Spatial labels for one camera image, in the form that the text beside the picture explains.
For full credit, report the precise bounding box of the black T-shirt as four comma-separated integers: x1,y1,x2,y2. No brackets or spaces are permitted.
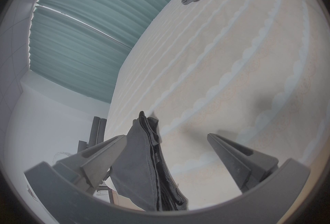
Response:
109,111,189,212

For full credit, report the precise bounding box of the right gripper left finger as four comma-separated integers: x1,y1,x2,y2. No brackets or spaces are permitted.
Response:
54,135,127,194

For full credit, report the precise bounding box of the black chest of drawers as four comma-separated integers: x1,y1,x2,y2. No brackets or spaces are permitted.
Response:
77,116,108,157

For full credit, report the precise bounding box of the bed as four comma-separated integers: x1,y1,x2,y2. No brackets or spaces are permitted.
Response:
106,0,330,199

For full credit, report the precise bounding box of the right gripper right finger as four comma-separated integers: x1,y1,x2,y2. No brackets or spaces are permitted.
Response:
207,133,279,190

